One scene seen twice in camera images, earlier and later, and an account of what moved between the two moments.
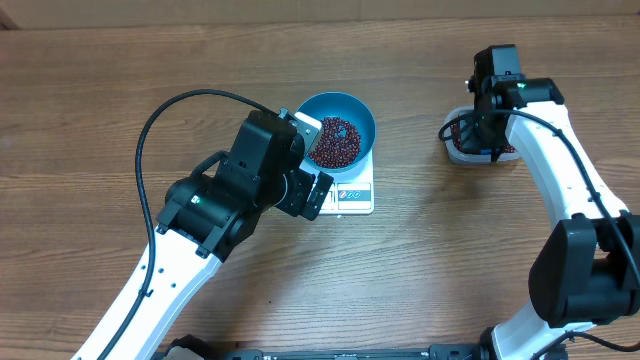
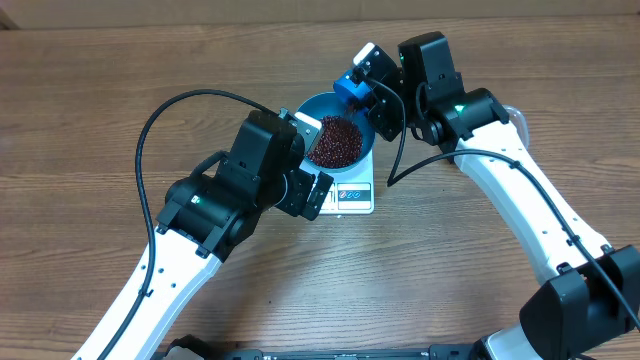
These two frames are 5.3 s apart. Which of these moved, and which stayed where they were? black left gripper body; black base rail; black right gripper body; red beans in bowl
Moved: black right gripper body
Stayed: black left gripper body; black base rail; red beans in bowl
